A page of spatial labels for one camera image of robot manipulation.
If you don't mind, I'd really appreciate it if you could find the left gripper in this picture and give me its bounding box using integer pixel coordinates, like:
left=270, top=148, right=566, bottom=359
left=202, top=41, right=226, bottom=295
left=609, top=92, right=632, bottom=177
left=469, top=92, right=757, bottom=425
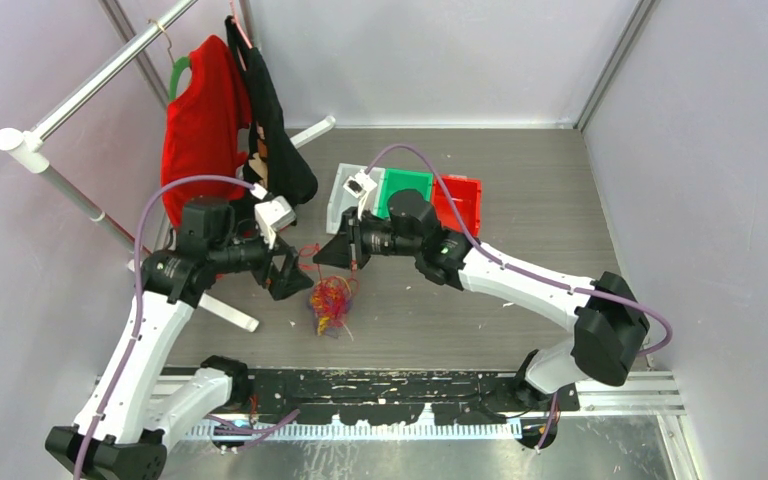
left=209, top=224, right=314, bottom=299

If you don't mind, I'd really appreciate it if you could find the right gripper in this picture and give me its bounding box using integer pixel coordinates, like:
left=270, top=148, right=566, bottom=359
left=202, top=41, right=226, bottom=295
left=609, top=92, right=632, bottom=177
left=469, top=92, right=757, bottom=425
left=314, top=205, right=421, bottom=272

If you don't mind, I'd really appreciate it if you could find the red wire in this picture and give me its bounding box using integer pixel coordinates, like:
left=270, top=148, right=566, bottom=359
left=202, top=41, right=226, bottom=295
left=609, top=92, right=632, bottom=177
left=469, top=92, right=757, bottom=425
left=308, top=259, right=360, bottom=336

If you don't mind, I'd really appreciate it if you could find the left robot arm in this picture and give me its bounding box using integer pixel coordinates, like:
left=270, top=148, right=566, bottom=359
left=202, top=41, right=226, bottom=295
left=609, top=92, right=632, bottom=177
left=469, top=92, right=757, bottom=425
left=45, top=194, right=313, bottom=479

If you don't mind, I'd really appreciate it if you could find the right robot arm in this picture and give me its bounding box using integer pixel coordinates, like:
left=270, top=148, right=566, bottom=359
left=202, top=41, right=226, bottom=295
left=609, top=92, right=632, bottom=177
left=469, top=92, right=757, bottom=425
left=313, top=189, right=650, bottom=411

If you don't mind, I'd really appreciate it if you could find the white plastic bin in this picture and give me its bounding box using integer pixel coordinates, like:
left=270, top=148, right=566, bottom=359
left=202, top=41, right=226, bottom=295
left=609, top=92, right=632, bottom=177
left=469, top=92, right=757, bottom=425
left=325, top=163, right=386, bottom=235

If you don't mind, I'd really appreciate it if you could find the green plastic bin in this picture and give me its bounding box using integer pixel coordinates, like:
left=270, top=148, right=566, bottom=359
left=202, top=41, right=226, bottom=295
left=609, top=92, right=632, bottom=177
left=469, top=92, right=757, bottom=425
left=376, top=168, right=434, bottom=218

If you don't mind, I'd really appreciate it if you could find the black shirt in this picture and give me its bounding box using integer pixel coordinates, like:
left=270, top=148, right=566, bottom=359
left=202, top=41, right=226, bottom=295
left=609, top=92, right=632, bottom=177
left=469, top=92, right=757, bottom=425
left=224, top=16, right=318, bottom=207

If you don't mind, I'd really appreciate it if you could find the red plastic bin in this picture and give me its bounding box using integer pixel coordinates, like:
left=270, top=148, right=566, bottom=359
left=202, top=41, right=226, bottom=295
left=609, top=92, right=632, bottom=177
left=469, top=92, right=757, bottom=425
left=430, top=175, right=482, bottom=237

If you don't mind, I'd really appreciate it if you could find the red shirt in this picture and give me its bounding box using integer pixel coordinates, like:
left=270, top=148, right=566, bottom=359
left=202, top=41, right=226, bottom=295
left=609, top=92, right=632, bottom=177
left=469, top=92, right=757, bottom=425
left=160, top=34, right=273, bottom=230

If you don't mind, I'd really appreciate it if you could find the green hanger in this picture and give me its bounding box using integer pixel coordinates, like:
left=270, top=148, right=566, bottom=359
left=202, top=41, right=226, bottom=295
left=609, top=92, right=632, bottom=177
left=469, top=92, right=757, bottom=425
left=167, top=56, right=191, bottom=103

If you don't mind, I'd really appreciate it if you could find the white clothes rack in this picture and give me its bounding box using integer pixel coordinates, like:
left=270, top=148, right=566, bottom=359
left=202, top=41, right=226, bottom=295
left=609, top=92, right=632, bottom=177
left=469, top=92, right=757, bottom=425
left=0, top=0, right=338, bottom=334

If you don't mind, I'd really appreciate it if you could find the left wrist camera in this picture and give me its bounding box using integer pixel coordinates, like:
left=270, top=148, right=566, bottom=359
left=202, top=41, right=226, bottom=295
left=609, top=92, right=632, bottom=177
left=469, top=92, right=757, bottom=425
left=251, top=184, right=296, bottom=249

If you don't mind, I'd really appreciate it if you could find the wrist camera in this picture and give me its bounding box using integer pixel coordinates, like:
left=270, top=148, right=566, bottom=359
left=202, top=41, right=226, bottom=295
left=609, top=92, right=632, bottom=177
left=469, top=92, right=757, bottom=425
left=251, top=184, right=296, bottom=249
left=343, top=169, right=378, bottom=218

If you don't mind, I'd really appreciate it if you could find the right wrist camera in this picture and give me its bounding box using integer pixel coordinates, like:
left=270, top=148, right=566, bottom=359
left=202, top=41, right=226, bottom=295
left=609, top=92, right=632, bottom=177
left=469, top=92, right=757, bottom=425
left=343, top=169, right=378, bottom=218

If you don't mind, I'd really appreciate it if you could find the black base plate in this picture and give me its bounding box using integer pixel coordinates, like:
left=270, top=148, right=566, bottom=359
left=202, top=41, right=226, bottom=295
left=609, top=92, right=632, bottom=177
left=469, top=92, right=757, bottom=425
left=217, top=368, right=549, bottom=426

